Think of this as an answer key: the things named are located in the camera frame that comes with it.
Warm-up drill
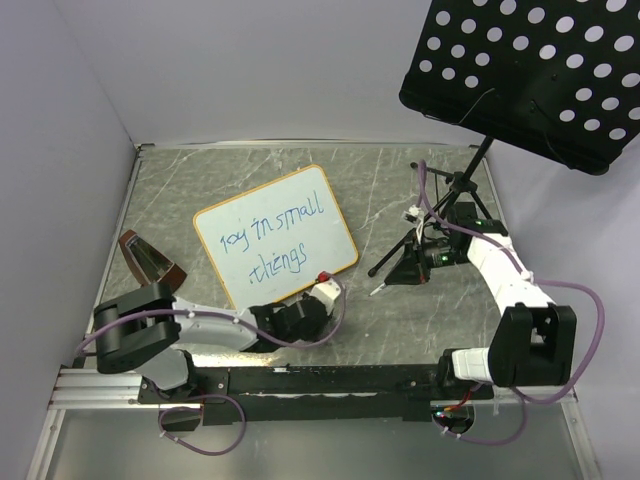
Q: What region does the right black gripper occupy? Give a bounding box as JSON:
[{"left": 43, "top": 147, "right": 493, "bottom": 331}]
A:
[{"left": 384, "top": 231, "right": 470, "bottom": 286}]

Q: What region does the blue whiteboard marker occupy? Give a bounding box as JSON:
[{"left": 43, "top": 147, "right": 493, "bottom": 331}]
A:
[{"left": 369, "top": 283, "right": 387, "bottom": 297}]

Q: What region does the yellow framed whiteboard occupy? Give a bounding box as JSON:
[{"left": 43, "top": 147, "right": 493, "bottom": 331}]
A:
[{"left": 193, "top": 165, "right": 359, "bottom": 309}]

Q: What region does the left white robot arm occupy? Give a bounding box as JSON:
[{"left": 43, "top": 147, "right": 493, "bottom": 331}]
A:
[{"left": 88, "top": 278, "right": 343, "bottom": 402}]

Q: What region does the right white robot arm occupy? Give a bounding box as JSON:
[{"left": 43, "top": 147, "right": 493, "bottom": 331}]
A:
[{"left": 384, "top": 202, "right": 577, "bottom": 398}]

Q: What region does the brown whiteboard eraser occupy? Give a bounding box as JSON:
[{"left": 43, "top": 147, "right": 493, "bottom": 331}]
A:
[{"left": 118, "top": 230, "right": 187, "bottom": 292}]

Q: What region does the black base crossbar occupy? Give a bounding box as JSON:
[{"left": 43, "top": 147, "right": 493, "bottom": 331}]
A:
[{"left": 138, "top": 364, "right": 494, "bottom": 426}]

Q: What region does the black perforated music stand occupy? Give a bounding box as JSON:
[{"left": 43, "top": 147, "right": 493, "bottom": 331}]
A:
[{"left": 367, "top": 0, "right": 640, "bottom": 279}]

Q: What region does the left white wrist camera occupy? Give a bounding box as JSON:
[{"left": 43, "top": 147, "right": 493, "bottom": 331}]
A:
[{"left": 310, "top": 271, "right": 343, "bottom": 310}]

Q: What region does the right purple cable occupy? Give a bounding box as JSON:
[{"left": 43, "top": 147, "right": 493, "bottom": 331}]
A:
[{"left": 417, "top": 159, "right": 607, "bottom": 446}]

